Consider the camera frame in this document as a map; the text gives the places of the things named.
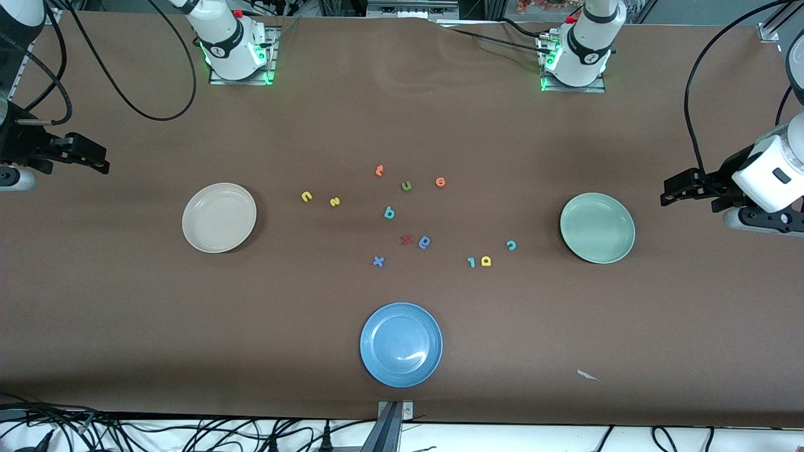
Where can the grey metal box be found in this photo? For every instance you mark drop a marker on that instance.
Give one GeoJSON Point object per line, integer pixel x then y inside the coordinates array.
{"type": "Point", "coordinates": [408, 9]}

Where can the black power plug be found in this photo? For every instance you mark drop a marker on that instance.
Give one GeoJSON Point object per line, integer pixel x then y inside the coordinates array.
{"type": "Point", "coordinates": [326, 442]}

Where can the beige round plate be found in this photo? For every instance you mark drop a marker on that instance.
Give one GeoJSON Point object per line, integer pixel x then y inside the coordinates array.
{"type": "Point", "coordinates": [218, 218]}

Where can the white paper scrap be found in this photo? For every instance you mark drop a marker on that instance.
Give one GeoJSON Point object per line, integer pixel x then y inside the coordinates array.
{"type": "Point", "coordinates": [587, 375]}

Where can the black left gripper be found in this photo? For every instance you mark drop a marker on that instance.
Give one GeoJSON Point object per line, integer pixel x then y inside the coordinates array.
{"type": "Point", "coordinates": [723, 176]}

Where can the black camera pole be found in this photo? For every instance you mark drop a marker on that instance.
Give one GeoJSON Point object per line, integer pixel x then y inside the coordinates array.
{"type": "Point", "coordinates": [384, 433]}

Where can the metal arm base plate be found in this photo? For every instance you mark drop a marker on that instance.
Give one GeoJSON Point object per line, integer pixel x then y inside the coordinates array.
{"type": "Point", "coordinates": [220, 80]}
{"type": "Point", "coordinates": [597, 90]}

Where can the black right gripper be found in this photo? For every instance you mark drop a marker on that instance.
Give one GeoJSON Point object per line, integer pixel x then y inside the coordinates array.
{"type": "Point", "coordinates": [24, 146]}

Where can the green round plate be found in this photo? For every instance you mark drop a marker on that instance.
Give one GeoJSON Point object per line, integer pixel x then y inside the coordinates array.
{"type": "Point", "coordinates": [597, 228]}

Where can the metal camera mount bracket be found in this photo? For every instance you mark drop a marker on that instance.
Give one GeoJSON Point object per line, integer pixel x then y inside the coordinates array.
{"type": "Point", "coordinates": [407, 411]}

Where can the blue foam letter a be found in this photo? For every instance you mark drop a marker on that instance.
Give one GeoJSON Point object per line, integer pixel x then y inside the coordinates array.
{"type": "Point", "coordinates": [429, 243]}

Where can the aluminium side rail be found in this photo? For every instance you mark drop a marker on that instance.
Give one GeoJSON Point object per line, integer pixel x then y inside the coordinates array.
{"type": "Point", "coordinates": [19, 75]}

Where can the blue round plate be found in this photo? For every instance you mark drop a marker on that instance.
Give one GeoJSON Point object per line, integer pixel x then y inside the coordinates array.
{"type": "Point", "coordinates": [401, 345]}

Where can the orange patterned object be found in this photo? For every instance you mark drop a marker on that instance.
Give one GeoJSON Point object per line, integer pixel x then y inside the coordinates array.
{"type": "Point", "coordinates": [540, 5]}

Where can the aluminium frame profile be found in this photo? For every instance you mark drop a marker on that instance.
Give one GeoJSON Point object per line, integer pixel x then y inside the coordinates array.
{"type": "Point", "coordinates": [55, 17]}
{"type": "Point", "coordinates": [767, 31]}

